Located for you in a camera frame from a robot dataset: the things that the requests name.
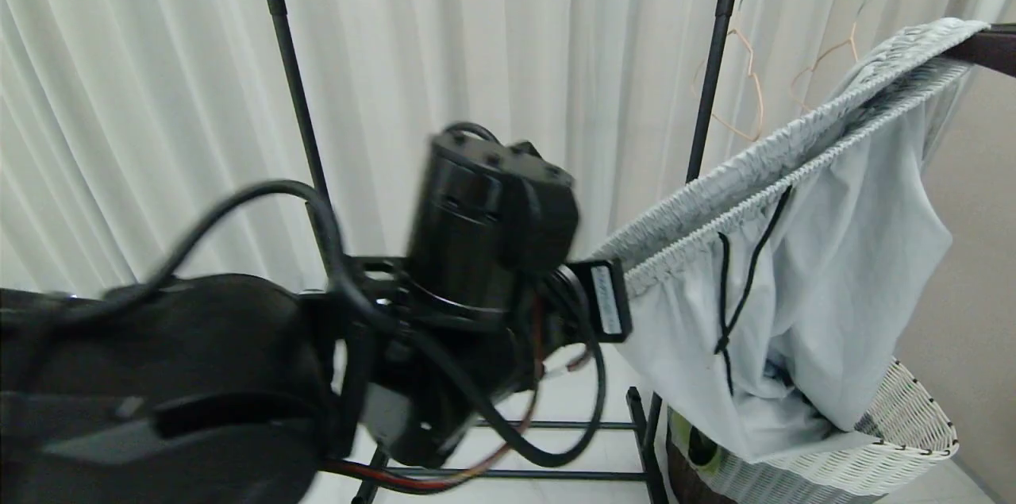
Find pale grey shorts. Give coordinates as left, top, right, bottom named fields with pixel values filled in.
left=591, top=17, right=989, bottom=464

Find black cable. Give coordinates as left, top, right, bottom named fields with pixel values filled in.
left=48, top=180, right=608, bottom=469

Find white laundry basket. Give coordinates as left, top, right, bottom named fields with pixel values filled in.
left=665, top=357, right=960, bottom=504

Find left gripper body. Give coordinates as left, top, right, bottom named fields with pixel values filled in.
left=476, top=256, right=633, bottom=403

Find pink clothes hanger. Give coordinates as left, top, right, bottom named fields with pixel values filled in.
left=691, top=28, right=767, bottom=144
left=790, top=0, right=874, bottom=112

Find green garment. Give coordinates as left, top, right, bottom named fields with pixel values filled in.
left=671, top=409, right=719, bottom=481

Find white curtain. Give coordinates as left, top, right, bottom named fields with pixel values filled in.
left=0, top=0, right=1016, bottom=314

